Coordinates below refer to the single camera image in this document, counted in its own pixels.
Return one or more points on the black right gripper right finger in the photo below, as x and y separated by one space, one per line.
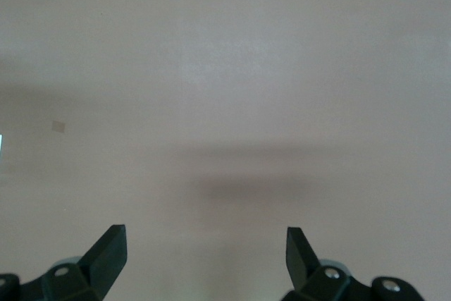
303 269

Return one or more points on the white studded base plate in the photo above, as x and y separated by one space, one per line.
1 144

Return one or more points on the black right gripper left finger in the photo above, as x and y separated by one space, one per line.
102 265

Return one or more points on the small brown tape patch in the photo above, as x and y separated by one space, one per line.
58 127

